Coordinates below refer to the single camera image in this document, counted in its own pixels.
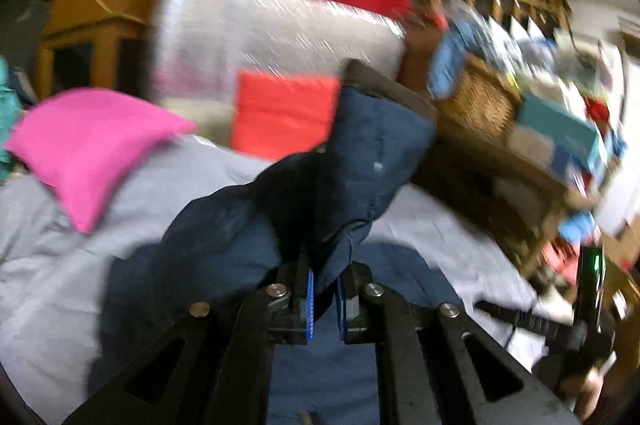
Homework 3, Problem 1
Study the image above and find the light blue cloth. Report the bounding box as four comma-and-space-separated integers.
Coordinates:
430, 25, 481, 100

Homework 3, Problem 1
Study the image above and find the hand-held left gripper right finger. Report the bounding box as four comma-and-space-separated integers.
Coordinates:
335, 262, 581, 425

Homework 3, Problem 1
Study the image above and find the teal cloth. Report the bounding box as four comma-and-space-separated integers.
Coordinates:
0, 57, 23, 183

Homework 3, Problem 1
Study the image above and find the silver foil insulation mat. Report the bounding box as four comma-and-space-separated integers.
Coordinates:
152, 0, 406, 156

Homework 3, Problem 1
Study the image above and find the dark wooden side table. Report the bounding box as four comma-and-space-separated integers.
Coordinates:
415, 100, 601, 281

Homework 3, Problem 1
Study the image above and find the wicker basket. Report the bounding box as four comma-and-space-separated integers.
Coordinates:
435, 55, 523, 146

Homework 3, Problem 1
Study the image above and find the teal box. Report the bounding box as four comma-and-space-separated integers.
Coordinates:
517, 97, 608, 176

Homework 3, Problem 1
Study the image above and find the grey bed sheet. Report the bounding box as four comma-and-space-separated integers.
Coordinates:
0, 140, 551, 425

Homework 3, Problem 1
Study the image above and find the pink pillow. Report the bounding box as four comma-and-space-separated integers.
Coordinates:
4, 87, 198, 236

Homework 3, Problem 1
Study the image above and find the orange-red cushion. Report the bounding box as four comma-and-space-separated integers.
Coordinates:
232, 71, 341, 160

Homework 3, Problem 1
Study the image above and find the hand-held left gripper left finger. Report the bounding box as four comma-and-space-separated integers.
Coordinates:
62, 255, 316, 425

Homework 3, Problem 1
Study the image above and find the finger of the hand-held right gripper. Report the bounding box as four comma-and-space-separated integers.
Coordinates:
475, 300, 581, 342

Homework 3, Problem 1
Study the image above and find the navy puffer jacket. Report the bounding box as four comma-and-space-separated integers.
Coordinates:
90, 60, 476, 425

